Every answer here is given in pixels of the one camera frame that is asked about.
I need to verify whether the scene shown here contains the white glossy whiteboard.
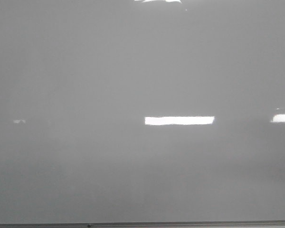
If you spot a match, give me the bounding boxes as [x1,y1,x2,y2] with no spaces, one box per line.
[0,0,285,223]

